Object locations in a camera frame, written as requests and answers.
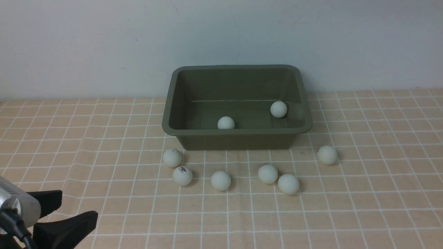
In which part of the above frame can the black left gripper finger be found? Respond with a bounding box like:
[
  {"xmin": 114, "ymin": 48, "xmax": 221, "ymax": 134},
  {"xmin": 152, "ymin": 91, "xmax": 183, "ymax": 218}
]
[
  {"xmin": 33, "ymin": 211, "xmax": 98, "ymax": 249},
  {"xmin": 29, "ymin": 190, "xmax": 62, "ymax": 219}
]

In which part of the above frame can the white ball bin corner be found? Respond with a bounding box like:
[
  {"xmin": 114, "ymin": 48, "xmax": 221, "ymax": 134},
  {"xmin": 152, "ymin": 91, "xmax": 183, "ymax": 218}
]
[{"xmin": 270, "ymin": 101, "xmax": 288, "ymax": 118}]

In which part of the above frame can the olive green plastic bin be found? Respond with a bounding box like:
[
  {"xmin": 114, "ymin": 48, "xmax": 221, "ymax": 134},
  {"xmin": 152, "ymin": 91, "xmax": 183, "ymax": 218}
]
[{"xmin": 162, "ymin": 64, "xmax": 313, "ymax": 151}]

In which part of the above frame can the white ball with logo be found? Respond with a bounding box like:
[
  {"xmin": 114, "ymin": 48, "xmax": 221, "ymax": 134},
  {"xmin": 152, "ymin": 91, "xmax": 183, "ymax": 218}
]
[{"xmin": 172, "ymin": 166, "xmax": 193, "ymax": 187}]

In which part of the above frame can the white ball marked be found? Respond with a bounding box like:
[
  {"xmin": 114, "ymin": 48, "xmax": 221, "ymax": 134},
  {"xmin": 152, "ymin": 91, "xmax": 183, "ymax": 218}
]
[{"xmin": 217, "ymin": 116, "xmax": 235, "ymax": 129}]

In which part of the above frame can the plain white ball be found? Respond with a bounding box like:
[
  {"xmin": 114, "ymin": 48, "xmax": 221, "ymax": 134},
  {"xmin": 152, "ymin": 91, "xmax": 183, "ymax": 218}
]
[{"xmin": 162, "ymin": 149, "xmax": 183, "ymax": 168}]

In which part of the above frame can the beige checkered tablecloth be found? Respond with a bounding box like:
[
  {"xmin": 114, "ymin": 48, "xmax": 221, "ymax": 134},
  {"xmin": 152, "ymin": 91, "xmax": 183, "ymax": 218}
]
[{"xmin": 0, "ymin": 89, "xmax": 443, "ymax": 249}]

